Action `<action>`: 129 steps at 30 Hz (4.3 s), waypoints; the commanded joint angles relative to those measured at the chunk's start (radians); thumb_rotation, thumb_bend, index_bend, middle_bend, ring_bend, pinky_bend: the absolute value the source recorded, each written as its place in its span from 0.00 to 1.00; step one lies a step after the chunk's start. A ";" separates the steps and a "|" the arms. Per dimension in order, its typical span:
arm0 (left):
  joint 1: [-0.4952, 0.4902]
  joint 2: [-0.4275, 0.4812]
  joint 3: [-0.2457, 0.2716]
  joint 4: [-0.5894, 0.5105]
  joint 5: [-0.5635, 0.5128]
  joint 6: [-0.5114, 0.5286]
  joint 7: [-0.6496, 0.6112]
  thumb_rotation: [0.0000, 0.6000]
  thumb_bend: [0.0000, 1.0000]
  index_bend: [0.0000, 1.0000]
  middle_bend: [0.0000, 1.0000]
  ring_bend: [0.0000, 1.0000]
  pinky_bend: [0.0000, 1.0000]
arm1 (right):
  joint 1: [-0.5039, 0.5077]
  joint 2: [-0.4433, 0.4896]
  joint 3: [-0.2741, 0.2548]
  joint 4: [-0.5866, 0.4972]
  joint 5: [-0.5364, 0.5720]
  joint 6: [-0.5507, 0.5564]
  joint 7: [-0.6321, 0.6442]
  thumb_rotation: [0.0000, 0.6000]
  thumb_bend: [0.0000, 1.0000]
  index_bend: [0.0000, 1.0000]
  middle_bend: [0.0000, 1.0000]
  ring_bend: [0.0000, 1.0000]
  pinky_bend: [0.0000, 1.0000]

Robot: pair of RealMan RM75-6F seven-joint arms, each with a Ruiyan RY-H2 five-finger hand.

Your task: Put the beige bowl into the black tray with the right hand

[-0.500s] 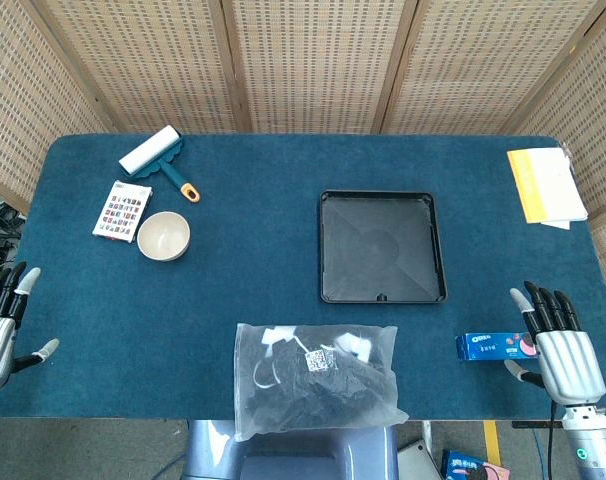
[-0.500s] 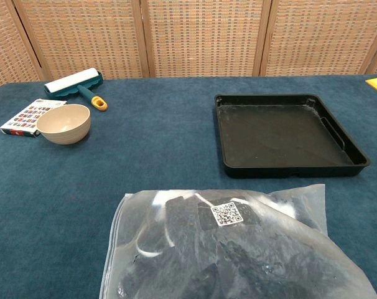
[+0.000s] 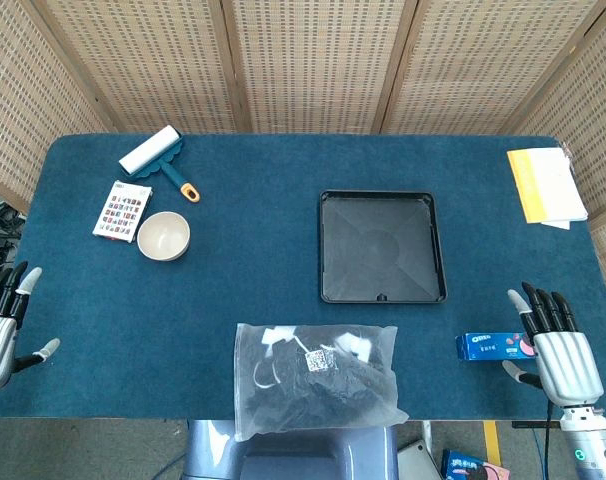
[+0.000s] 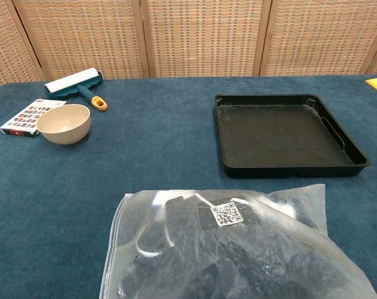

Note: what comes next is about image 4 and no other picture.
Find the blue carpet table cover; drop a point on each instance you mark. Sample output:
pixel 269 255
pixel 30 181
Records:
pixel 145 155

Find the woven wooden folding screen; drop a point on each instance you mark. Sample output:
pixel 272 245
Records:
pixel 204 37

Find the beige round bowl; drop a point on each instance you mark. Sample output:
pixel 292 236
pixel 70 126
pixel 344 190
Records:
pixel 62 123

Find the clear bag with black garment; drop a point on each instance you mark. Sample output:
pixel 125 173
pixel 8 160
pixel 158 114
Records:
pixel 232 249

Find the colourful printed card box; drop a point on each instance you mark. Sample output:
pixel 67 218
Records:
pixel 23 120

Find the black square plastic tray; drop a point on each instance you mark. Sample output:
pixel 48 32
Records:
pixel 278 140

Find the teal lint roller white roll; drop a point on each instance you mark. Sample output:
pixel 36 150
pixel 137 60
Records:
pixel 71 81

